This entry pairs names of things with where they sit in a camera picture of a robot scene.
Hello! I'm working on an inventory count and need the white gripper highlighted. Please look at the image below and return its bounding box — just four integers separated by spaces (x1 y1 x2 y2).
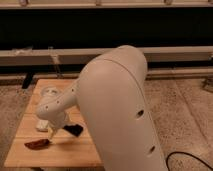
48 112 70 140

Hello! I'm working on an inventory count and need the black post foot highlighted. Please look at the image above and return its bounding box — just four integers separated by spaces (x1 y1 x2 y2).
22 72 35 89

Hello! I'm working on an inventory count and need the grey metal rail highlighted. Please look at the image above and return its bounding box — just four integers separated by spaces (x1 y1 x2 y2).
0 46 213 66

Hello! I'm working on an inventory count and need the black square cloth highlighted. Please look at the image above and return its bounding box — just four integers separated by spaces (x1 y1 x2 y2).
63 124 83 137

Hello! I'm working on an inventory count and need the dark red chili pepper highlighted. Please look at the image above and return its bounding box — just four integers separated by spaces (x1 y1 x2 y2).
25 139 51 150

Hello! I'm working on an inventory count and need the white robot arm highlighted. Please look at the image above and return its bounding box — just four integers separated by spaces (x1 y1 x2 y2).
36 45 168 171

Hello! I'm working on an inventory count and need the clear glass cup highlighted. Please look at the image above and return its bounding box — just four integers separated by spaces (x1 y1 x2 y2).
40 86 60 97

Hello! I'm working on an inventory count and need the white sponge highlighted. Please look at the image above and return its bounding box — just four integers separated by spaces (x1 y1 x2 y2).
36 120 49 132

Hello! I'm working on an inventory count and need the black cable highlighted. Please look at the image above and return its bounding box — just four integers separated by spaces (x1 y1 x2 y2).
165 151 213 171

